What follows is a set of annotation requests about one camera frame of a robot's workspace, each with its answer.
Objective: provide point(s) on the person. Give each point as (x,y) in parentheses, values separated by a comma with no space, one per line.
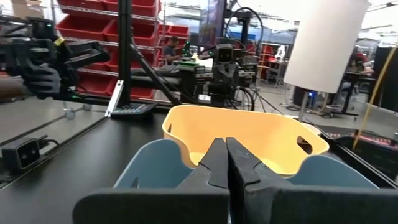
(360,63)
(171,49)

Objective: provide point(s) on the black divider panel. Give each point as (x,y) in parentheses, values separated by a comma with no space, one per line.
(387,77)

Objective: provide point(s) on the black power adapter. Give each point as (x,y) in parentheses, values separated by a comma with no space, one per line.
(21,154)

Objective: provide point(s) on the black keypad device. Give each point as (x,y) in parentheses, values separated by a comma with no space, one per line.
(133,109)

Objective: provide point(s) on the person's hand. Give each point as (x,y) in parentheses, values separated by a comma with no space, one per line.
(42,81)

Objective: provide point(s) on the black diagonal frame brace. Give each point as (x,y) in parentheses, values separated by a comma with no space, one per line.
(155,74)

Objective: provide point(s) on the red storage bin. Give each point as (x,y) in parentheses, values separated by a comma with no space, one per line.
(140,6)
(82,26)
(174,30)
(141,32)
(93,84)

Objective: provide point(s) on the yellow plastic bin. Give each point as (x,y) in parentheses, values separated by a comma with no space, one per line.
(242,124)

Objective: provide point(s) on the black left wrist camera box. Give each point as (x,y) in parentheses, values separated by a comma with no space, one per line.
(224,53)

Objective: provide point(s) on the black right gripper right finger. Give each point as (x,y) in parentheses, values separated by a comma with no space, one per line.
(311,208)

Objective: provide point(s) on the person's forearm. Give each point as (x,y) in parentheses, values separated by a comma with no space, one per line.
(11,88)

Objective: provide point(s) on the white cylindrical lamp shade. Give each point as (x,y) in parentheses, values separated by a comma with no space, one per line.
(326,46)

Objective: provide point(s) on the silver metal bracket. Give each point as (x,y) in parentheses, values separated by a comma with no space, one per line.
(114,98)

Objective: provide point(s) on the teal plastic bin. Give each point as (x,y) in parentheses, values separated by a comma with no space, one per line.
(155,165)

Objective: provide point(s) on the silver lamp pole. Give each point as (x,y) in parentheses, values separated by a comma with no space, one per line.
(303,105)

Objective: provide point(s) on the black vertical frame post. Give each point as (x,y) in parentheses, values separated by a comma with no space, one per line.
(124,53)

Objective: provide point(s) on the grey caster wheel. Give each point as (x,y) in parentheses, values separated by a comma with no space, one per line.
(70,114)

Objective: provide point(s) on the cardboard box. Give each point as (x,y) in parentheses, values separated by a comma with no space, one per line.
(26,7)

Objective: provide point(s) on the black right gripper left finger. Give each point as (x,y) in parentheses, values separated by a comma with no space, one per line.
(155,208)

